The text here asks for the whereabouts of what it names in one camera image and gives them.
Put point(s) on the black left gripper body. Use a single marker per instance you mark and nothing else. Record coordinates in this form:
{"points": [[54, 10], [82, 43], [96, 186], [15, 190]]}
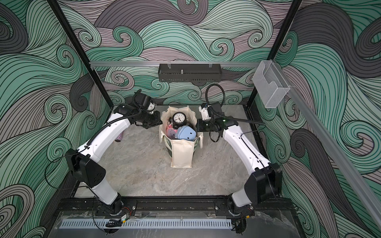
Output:
{"points": [[149, 120]]}

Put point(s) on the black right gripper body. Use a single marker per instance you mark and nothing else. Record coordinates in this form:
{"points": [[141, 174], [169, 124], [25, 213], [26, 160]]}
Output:
{"points": [[206, 125]]}

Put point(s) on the pink twin-bell alarm clock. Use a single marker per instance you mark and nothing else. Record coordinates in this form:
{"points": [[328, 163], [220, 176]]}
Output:
{"points": [[171, 133]]}

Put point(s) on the black twin-bell alarm clock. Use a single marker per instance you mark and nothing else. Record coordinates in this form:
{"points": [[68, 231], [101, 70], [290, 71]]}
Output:
{"points": [[179, 119]]}

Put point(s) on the light blue square clock back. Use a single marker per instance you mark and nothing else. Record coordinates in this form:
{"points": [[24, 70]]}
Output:
{"points": [[185, 133]]}

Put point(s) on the floral canvas tote bag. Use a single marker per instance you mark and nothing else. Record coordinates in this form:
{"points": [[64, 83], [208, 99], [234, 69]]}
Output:
{"points": [[180, 150]]}

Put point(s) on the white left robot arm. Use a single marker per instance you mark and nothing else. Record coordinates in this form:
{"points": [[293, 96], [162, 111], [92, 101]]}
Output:
{"points": [[84, 162]]}

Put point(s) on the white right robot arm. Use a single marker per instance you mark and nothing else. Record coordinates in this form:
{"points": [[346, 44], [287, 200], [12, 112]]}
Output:
{"points": [[265, 177]]}

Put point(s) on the purple patterned tube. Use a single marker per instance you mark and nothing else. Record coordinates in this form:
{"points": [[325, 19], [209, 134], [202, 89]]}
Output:
{"points": [[119, 137]]}

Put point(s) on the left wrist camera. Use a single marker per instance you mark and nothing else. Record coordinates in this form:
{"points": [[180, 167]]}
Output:
{"points": [[143, 102]]}

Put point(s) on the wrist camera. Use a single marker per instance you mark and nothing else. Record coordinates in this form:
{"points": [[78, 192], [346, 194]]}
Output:
{"points": [[209, 111], [143, 102]]}

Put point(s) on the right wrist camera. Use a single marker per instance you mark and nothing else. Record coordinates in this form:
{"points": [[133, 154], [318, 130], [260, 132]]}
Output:
{"points": [[209, 111]]}

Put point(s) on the black perforated wall tray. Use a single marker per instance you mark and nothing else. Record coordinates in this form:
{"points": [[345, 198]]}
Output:
{"points": [[189, 72]]}

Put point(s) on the clear acrylic wall holder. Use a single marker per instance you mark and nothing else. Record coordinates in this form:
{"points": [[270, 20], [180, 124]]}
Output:
{"points": [[270, 82]]}

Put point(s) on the white slotted cable duct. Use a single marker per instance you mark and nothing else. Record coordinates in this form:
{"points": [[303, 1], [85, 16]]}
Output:
{"points": [[149, 224]]}

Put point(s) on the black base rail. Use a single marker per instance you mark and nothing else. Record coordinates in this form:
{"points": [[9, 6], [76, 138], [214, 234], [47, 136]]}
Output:
{"points": [[218, 205]]}

